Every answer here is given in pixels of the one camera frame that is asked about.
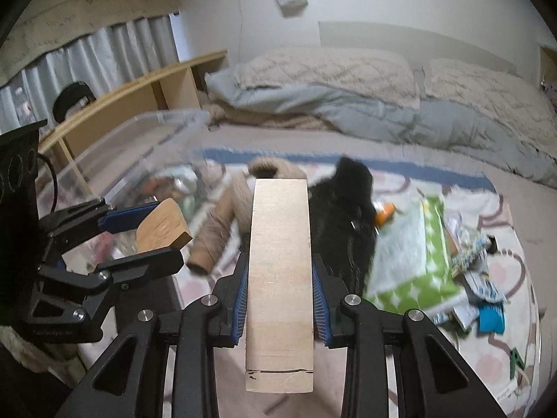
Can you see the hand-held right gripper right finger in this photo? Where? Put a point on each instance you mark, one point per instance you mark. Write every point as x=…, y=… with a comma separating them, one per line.
x=321, y=309

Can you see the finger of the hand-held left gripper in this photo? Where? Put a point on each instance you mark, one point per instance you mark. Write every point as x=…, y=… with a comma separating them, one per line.
x=139, y=265
x=124, y=218

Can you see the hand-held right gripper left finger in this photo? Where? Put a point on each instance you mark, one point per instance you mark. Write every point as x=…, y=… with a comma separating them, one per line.
x=237, y=307

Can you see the curved wooden piece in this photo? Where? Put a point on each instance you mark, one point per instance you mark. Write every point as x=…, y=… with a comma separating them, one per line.
x=163, y=226

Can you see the tan cardboard box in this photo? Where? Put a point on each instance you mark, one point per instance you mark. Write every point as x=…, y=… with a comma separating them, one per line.
x=278, y=291

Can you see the clear plastic storage bin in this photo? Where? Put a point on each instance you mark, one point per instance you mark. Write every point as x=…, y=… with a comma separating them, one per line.
x=130, y=148

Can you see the brown twine spool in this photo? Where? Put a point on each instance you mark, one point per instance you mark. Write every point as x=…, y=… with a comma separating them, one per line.
x=217, y=226

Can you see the black stitched glove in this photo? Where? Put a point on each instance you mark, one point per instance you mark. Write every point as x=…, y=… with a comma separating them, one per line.
x=343, y=226

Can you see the green dotted zip pouch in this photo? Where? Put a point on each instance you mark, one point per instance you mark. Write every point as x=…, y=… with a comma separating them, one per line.
x=413, y=248

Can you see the small orange bottle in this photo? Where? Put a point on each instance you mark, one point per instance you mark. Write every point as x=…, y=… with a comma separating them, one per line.
x=385, y=214

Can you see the wooden shelf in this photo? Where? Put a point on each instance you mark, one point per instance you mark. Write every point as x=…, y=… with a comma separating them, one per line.
x=130, y=91

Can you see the black chair back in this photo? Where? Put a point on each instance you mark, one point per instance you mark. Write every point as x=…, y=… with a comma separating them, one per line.
x=72, y=96

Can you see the grey paper packet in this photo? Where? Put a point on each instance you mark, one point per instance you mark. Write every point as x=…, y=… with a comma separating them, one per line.
x=483, y=287

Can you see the grey curtain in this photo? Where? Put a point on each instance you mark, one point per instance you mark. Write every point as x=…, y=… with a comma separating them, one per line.
x=87, y=56

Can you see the blue plastic packet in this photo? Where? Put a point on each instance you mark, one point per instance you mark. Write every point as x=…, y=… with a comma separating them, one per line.
x=491, y=318

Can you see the pink white printed blanket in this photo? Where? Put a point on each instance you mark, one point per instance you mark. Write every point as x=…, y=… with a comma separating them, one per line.
x=478, y=379

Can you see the green clip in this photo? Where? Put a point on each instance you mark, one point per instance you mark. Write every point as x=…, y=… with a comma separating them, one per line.
x=518, y=359

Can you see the grey duvet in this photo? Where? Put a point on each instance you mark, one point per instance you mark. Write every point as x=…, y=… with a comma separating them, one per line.
x=391, y=117

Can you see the beige curtain valance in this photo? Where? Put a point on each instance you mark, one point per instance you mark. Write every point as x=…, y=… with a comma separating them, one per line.
x=87, y=13

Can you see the beige quilted pillow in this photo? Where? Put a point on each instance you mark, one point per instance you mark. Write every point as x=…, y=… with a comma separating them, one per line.
x=326, y=74
x=491, y=96

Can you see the white headboard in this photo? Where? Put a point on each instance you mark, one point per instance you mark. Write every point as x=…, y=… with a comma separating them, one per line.
x=413, y=39

